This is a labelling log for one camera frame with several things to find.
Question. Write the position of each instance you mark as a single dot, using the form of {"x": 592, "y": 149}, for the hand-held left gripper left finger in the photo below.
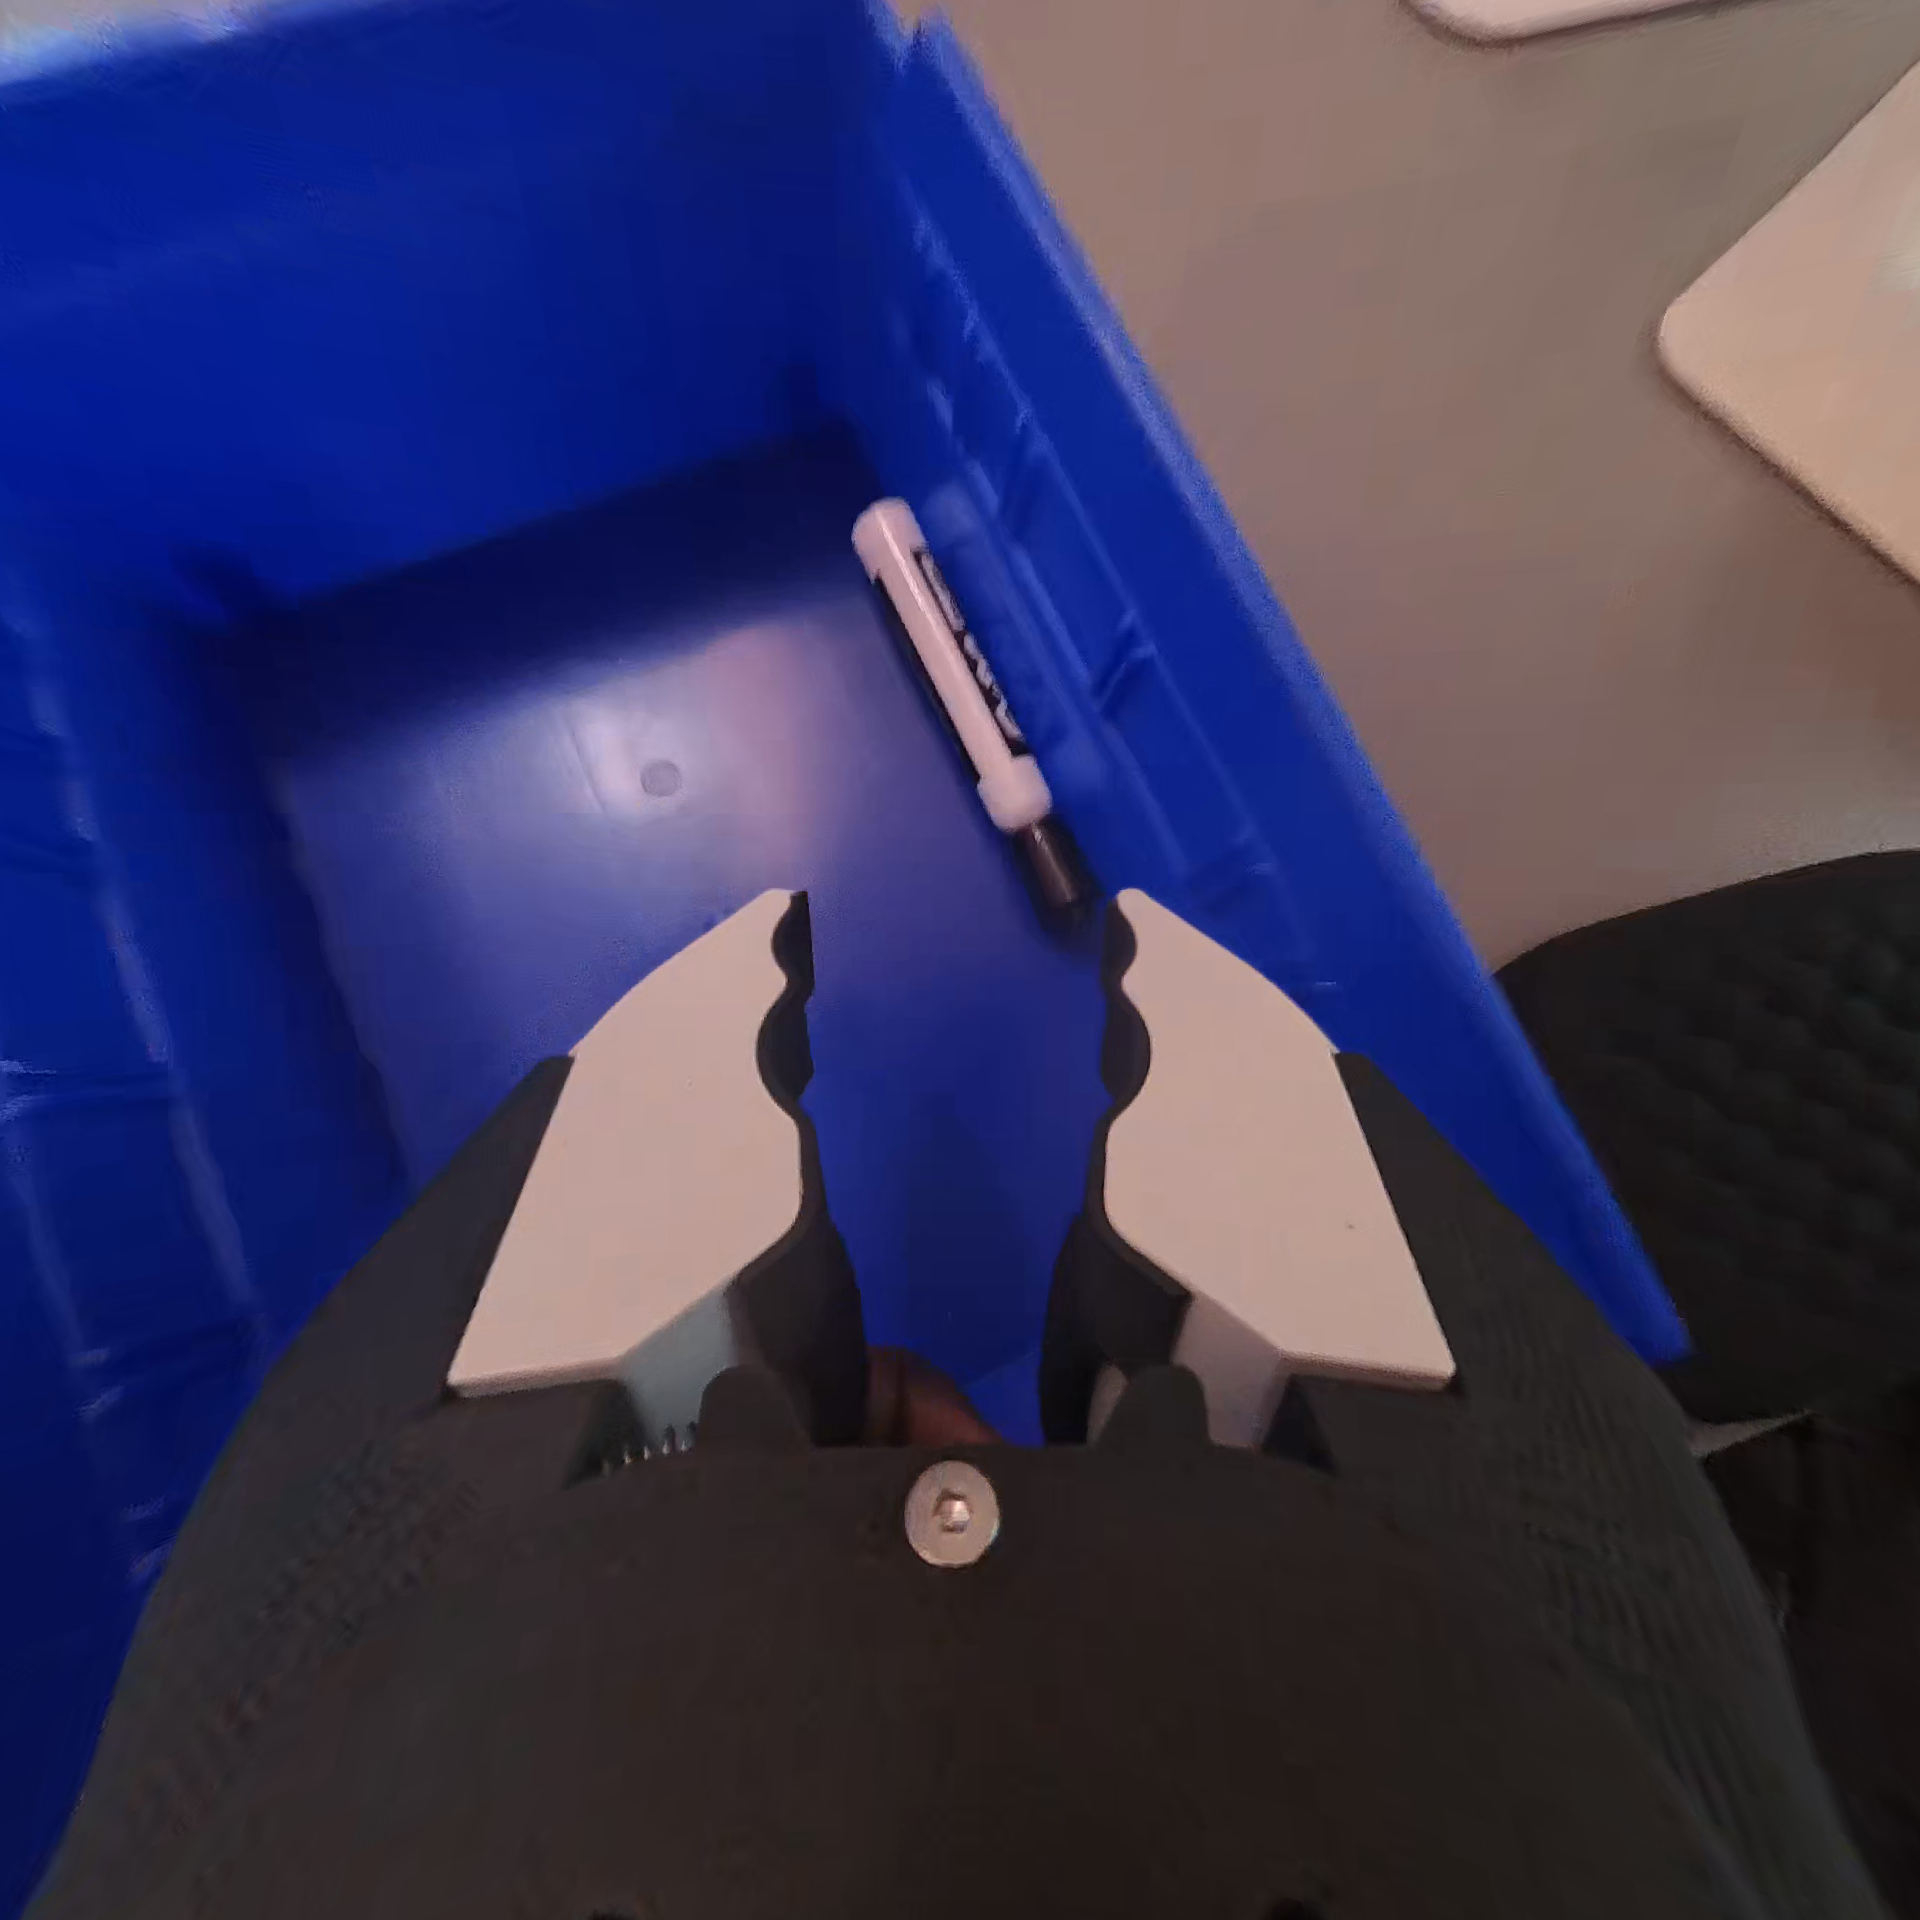
{"x": 627, "y": 1217}

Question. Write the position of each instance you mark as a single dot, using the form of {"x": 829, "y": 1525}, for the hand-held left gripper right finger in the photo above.
{"x": 1275, "y": 1217}

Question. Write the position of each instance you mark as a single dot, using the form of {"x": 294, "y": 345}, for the black whiteboard marker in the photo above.
{"x": 946, "y": 643}

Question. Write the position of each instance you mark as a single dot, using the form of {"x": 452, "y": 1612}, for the blue plastic bin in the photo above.
{"x": 543, "y": 394}

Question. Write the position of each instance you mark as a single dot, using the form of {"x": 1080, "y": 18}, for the white whiteboard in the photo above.
{"x": 1830, "y": 334}

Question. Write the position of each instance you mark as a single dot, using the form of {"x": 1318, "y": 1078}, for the black knobbly rounded object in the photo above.
{"x": 1740, "y": 1108}

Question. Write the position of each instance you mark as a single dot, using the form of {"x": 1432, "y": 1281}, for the white table sign stand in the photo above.
{"x": 1531, "y": 14}

